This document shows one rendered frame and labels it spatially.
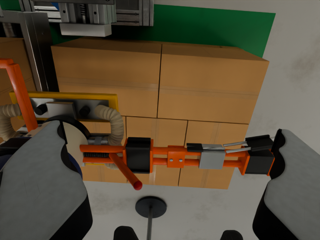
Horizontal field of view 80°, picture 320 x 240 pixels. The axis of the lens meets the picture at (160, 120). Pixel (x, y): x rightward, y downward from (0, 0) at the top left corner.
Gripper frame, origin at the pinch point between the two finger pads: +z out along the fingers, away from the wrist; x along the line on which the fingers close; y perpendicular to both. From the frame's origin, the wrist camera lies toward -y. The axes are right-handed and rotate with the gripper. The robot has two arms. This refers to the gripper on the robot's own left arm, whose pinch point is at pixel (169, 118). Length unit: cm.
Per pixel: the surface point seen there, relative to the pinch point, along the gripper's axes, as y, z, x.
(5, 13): -4, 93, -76
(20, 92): 11.7, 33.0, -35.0
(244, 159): 30, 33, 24
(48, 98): 18, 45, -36
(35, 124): 21, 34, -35
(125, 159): 30.3, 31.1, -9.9
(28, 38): 6, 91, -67
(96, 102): 19, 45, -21
